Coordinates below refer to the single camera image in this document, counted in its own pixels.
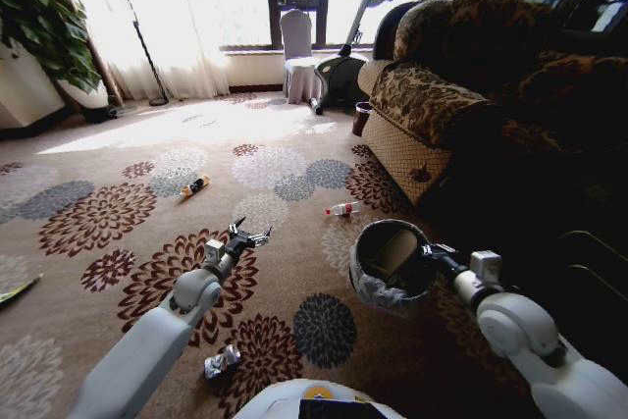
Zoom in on chair with white cover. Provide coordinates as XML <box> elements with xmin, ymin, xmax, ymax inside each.
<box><xmin>279</xmin><ymin>9</ymin><xmax>329</xmax><ymax>105</ymax></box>

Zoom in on crushed silver can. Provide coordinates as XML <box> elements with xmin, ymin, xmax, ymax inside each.
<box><xmin>203</xmin><ymin>343</ymin><xmax>242</xmax><ymax>382</ymax></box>

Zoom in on white sheer curtain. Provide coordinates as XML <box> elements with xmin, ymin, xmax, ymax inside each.
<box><xmin>46</xmin><ymin>0</ymin><xmax>232</xmax><ymax>102</ymax></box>

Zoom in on black arched floor lamp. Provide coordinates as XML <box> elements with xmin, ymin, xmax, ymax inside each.
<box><xmin>90</xmin><ymin>0</ymin><xmax>173</xmax><ymax>107</ymax></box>

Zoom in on yellow bottle with black label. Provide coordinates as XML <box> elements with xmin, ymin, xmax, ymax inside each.
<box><xmin>179</xmin><ymin>174</ymin><xmax>211</xmax><ymax>199</ymax></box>

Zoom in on grey exercise bike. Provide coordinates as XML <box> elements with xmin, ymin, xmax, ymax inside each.
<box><xmin>307</xmin><ymin>0</ymin><xmax>397</xmax><ymax>117</ymax></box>

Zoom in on white plant pot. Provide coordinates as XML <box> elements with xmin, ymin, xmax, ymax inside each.
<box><xmin>55</xmin><ymin>76</ymin><xmax>112</xmax><ymax>112</ymax></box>

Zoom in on white plastic bin liner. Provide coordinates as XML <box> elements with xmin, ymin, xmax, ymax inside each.
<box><xmin>348</xmin><ymin>261</ymin><xmax>421</xmax><ymax>321</ymax></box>

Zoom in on small maroon waste bin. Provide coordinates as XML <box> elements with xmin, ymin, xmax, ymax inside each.
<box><xmin>350</xmin><ymin>101</ymin><xmax>374</xmax><ymax>138</ymax></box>

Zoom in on white robot front shell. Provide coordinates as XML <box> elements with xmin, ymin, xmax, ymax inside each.
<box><xmin>234</xmin><ymin>379</ymin><xmax>406</xmax><ymax>419</ymax></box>

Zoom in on black round trash bin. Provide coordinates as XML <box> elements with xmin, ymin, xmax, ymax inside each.
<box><xmin>348</xmin><ymin>219</ymin><xmax>438</xmax><ymax>321</ymax></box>

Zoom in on green leafy plant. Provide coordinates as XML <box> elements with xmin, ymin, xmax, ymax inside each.
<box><xmin>0</xmin><ymin>0</ymin><xmax>103</xmax><ymax>95</ymax></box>

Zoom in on brown patterned sofa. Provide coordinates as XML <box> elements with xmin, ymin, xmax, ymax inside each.
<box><xmin>356</xmin><ymin>0</ymin><xmax>628</xmax><ymax>292</ymax></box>

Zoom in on brown cardboard piece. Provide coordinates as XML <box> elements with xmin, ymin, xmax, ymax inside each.
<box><xmin>373</xmin><ymin>230</ymin><xmax>419</xmax><ymax>277</ymax></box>

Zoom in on dark side table gold trim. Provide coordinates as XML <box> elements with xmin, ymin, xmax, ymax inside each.
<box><xmin>552</xmin><ymin>229</ymin><xmax>628</xmax><ymax>305</ymax></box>

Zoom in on clear bottle with red label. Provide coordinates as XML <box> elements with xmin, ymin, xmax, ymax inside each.
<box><xmin>324</xmin><ymin>201</ymin><xmax>362</xmax><ymax>219</ymax></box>

